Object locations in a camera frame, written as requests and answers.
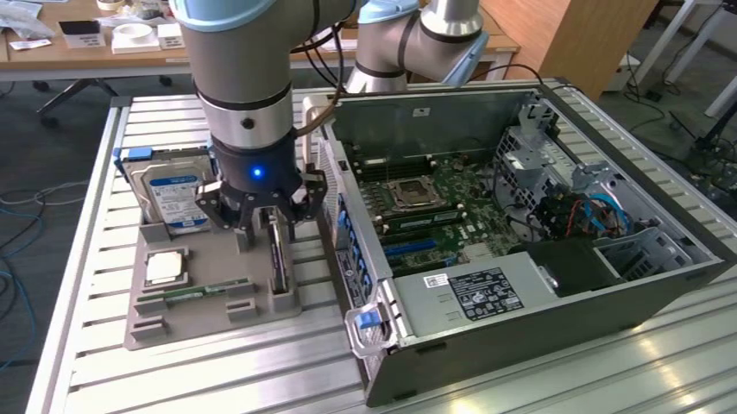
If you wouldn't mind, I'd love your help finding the grey parts rack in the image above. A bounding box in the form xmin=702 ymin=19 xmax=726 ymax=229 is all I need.
xmin=123 ymin=206 xmax=306 ymax=351

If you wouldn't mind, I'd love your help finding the white box with black top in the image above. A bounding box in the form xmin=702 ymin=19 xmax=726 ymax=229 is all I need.
xmin=57 ymin=19 xmax=107 ymax=49

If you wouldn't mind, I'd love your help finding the silver chipset heatsink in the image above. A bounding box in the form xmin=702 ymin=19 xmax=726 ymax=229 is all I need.
xmin=459 ymin=245 xmax=498 ymax=262

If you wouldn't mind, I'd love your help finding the perforated metal disk bay cage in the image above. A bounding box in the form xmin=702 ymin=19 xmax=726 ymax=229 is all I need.
xmin=493 ymin=124 xmax=581 ymax=206

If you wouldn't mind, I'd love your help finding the blue data wire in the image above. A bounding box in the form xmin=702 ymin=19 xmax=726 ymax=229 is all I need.
xmin=574 ymin=192 xmax=635 ymax=239

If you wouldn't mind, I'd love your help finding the RAM stick with white label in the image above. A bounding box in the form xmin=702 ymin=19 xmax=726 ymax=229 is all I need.
xmin=394 ymin=210 xmax=463 ymax=229

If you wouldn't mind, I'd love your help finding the wooden cabinet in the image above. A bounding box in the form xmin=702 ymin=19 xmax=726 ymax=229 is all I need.
xmin=477 ymin=0 xmax=661 ymax=98

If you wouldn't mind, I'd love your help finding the wooden desk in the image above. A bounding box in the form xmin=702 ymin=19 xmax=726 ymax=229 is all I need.
xmin=0 ymin=0 xmax=523 ymax=83

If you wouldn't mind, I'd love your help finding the open Dell PC case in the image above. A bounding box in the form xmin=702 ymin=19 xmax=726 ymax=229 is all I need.
xmin=302 ymin=84 xmax=726 ymax=409

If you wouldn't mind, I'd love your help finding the blue expansion slot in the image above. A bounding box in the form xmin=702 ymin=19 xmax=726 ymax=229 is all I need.
xmin=383 ymin=239 xmax=437 ymax=256

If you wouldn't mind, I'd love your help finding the silver CPU chip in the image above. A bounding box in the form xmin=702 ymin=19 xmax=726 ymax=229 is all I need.
xmin=143 ymin=253 xmax=188 ymax=284

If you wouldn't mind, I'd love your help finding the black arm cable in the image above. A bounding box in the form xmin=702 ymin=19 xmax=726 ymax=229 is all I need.
xmin=290 ymin=23 xmax=362 ymax=94

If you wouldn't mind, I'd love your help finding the black plastic air shroud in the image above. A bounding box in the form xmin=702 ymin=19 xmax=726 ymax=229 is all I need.
xmin=517 ymin=238 xmax=627 ymax=298

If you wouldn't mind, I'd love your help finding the hard disk in blue caddy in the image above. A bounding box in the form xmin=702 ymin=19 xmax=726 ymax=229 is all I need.
xmin=113 ymin=146 xmax=224 ymax=236

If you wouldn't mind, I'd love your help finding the plain white box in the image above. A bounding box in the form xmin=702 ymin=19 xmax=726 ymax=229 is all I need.
xmin=155 ymin=22 xmax=195 ymax=50

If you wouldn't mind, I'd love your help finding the Nvidia graphics card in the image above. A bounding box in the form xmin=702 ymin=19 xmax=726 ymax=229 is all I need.
xmin=262 ymin=206 xmax=292 ymax=298

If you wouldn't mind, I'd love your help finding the grey power supply unit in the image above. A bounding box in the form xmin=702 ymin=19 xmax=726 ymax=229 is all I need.
xmin=392 ymin=252 xmax=561 ymax=338

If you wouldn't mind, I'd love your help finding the metal CPU socket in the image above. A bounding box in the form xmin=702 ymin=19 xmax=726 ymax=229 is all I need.
xmin=384 ymin=176 xmax=442 ymax=213

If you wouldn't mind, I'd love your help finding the small white floor box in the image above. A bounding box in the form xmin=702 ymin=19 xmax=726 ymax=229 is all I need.
xmin=603 ymin=53 xmax=643 ymax=94

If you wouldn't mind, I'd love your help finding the white tape roll on box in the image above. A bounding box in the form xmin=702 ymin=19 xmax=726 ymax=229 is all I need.
xmin=111 ymin=22 xmax=161 ymax=55

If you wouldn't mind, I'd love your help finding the green RAM stick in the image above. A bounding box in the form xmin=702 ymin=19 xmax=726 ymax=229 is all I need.
xmin=137 ymin=278 xmax=252 ymax=303

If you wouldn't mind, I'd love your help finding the white desk frame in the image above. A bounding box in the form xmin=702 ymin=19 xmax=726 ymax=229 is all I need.
xmin=630 ymin=0 xmax=737 ymax=117

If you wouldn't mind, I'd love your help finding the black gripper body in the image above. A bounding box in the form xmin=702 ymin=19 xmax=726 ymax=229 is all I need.
xmin=208 ymin=136 xmax=306 ymax=210

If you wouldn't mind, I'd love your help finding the blue floor cable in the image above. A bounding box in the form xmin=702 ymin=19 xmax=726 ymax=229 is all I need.
xmin=0 ymin=206 xmax=45 ymax=370

